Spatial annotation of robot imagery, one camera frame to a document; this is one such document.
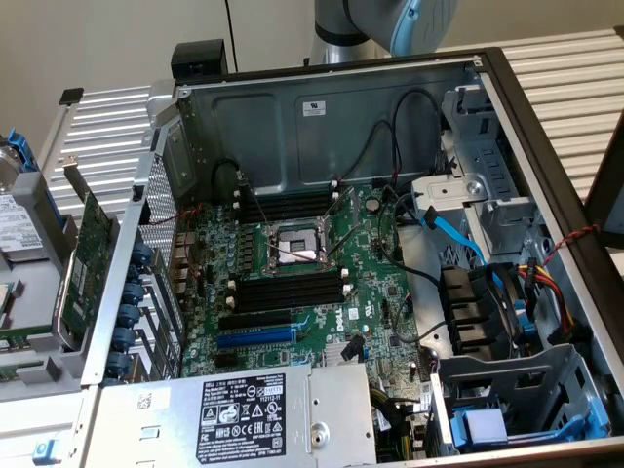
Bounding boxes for black RAM slot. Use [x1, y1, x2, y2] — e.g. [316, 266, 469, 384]
[231, 292, 350, 315]
[225, 283, 353, 306]
[227, 275, 351, 297]
[233, 205, 341, 225]
[234, 192, 340, 213]
[228, 266, 350, 290]
[233, 179, 340, 206]
[232, 191, 341, 219]

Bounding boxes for CPU socket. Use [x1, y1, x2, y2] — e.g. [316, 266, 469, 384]
[260, 214, 342, 277]

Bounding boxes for green Dell motherboard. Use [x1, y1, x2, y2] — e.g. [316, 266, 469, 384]
[177, 182, 435, 396]

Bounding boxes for long black expansion slot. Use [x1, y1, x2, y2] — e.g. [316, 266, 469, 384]
[216, 308, 294, 333]

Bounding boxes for blue expansion slot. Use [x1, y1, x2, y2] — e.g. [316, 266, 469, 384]
[215, 326, 297, 350]

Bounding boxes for open metal PC case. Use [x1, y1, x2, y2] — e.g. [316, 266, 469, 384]
[80, 46, 624, 468]

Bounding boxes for silver finned chipset heatsink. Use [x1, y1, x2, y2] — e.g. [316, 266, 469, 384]
[323, 340, 353, 367]

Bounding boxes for short black expansion slot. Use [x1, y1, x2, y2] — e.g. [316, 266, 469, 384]
[213, 351, 248, 370]

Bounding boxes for silver metal disk bay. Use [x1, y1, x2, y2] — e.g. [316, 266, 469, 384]
[409, 82, 545, 257]

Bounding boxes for black fan with shroud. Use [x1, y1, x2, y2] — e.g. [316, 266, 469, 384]
[438, 260, 532, 362]

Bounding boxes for silver aluminium corner block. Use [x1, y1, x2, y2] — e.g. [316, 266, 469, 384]
[145, 80, 179, 142]

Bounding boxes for black box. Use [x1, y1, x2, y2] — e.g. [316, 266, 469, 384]
[170, 41, 229, 84]

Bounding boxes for grey metal disk cage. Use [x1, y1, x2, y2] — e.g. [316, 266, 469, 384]
[428, 343, 613, 457]

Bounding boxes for green graphics card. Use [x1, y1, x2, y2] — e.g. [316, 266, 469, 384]
[51, 153, 122, 352]

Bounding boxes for silver power supply unit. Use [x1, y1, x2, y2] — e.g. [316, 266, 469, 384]
[80, 363, 379, 468]

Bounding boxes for lavender foam pad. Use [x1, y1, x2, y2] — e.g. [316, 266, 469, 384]
[462, 408, 509, 446]

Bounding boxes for silver hard disk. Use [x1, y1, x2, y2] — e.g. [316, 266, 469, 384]
[0, 145, 46, 267]

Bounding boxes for dark flat panel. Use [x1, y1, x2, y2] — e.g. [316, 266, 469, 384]
[582, 109, 624, 250]

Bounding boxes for blue plastic latch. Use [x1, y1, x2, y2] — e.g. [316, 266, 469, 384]
[32, 437, 58, 465]

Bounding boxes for thick black looped cable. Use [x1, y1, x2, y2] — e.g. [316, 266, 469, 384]
[211, 157, 244, 196]

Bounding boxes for black fan cable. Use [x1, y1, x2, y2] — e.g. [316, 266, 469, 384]
[376, 184, 443, 290]

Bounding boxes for black angled cable plug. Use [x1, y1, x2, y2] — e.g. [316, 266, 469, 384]
[339, 332, 368, 363]

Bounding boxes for red black twisted wire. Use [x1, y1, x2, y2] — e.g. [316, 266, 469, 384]
[539, 222, 604, 267]
[144, 201, 206, 228]

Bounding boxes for black arched cable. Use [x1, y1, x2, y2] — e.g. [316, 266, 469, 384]
[390, 86, 447, 189]

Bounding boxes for blue flat data wire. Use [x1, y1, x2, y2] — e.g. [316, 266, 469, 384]
[422, 204, 509, 294]

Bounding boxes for thin black looped wire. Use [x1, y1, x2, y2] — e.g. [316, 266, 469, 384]
[389, 292, 450, 345]

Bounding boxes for yellow black cable bundle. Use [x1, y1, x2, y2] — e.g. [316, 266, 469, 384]
[369, 384, 426, 464]

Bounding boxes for thin black wall cable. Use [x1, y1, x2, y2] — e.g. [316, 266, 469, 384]
[222, 0, 240, 74]

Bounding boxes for red yellow power wires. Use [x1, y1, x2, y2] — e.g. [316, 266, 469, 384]
[516, 257, 581, 342]

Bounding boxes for blue plastic drive bracket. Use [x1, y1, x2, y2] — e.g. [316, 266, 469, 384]
[450, 397, 610, 452]

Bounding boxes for blue disk carrier bracket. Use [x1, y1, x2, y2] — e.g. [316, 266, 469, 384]
[0, 126, 41, 175]

